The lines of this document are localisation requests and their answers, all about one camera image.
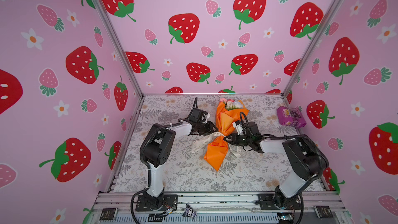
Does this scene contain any clear ribbon strip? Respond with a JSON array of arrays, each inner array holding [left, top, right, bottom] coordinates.
[[190, 132, 242, 158]]

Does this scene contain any orange wrapping paper sheet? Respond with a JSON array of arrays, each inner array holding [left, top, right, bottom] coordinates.
[[204, 99, 249, 171]]

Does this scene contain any white blue fake rose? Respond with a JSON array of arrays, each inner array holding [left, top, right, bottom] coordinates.
[[231, 101, 244, 110]]

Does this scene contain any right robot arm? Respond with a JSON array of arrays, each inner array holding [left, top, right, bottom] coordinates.
[[223, 112, 329, 209]]

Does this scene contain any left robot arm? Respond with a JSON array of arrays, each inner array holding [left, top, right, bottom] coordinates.
[[130, 98, 218, 224]]

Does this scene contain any purple snack bag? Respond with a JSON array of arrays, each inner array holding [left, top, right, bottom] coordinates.
[[277, 106, 307, 128]]

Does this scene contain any small black box right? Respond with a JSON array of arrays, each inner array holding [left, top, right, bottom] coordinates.
[[314, 205, 334, 219]]

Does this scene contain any small black box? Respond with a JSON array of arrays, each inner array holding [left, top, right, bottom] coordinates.
[[314, 205, 334, 219], [99, 208, 118, 221]]

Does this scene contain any small black box left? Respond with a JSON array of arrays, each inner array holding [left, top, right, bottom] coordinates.
[[99, 208, 118, 221]]

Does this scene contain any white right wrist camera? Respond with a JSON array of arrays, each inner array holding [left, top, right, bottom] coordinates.
[[233, 121, 246, 135]]

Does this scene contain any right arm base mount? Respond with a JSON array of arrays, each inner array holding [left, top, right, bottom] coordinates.
[[255, 191, 302, 211]]

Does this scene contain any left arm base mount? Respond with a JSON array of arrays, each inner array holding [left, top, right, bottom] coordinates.
[[135, 191, 178, 212]]

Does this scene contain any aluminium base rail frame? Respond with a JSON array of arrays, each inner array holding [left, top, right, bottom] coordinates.
[[88, 191, 353, 224]]

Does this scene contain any aluminium corner post left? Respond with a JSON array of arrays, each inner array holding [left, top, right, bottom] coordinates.
[[92, 0, 144, 99]]

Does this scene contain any aluminium corner post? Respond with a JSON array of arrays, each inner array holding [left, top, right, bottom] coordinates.
[[92, 0, 144, 99], [282, 0, 344, 100]]

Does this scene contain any aluminium corner post right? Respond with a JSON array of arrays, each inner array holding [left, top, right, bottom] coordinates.
[[282, 0, 344, 100]]

